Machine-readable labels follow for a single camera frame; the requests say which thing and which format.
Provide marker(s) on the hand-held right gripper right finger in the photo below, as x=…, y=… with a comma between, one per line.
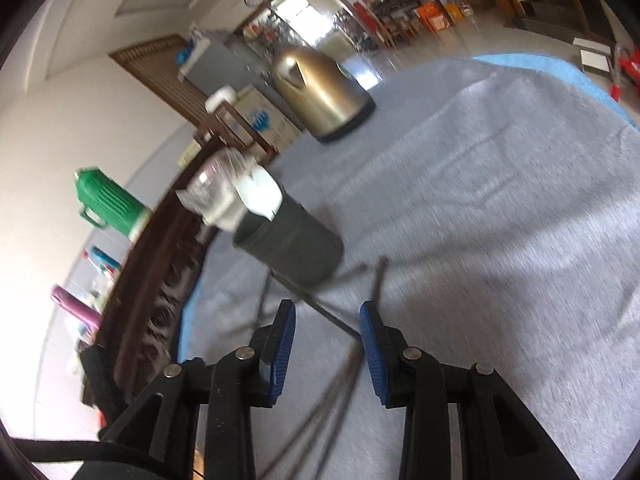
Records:
x=372, y=355

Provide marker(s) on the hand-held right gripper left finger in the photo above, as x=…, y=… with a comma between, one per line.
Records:
x=284, y=345

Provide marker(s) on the dark grey utensil holder cup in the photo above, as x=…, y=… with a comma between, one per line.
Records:
x=292, y=245

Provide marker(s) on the dark wooden sideboard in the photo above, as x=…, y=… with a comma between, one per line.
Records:
x=160, y=285

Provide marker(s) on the grey tablecloth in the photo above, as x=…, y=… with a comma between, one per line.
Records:
x=475, y=210

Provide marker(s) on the purple bottle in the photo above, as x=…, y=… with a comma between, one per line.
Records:
x=75, y=305

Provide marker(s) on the cream box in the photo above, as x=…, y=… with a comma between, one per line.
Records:
x=189, y=152

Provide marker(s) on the green thermos jug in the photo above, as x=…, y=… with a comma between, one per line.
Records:
x=110, y=205

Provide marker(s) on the white freezer with blue print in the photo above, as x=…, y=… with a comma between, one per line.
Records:
x=265, y=120

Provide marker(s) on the gold electric kettle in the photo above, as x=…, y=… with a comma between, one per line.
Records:
x=320, y=95

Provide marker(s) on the white bowl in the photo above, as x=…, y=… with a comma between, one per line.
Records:
x=220, y=98

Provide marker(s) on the grey refrigerator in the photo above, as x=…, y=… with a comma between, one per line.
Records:
x=225, y=57

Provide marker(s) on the brown wooden door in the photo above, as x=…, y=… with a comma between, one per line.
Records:
x=160, y=70

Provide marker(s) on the blue bag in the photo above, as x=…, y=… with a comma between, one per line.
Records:
x=184, y=55

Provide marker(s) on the wooden dining table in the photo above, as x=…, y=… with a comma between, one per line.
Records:
x=395, y=15

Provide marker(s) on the orange box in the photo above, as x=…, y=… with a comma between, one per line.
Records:
x=435, y=20

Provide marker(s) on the blue cloth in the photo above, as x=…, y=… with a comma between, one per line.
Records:
x=575, y=77

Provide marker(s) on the white step stool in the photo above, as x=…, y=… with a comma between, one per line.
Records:
x=595, y=57

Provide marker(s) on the red plastic chair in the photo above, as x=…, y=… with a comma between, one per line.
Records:
x=625, y=72

